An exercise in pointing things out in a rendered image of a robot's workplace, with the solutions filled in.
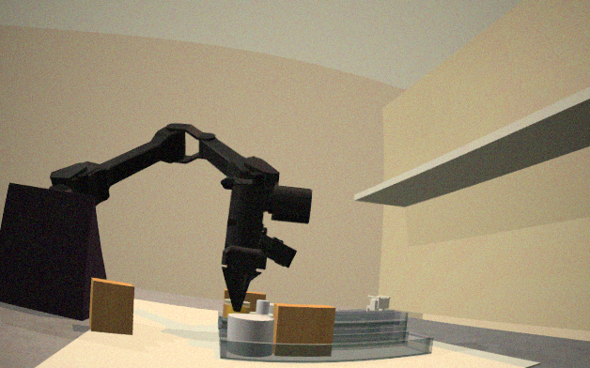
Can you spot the orange box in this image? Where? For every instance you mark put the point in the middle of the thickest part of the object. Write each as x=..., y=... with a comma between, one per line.
x=250, y=297
x=303, y=324

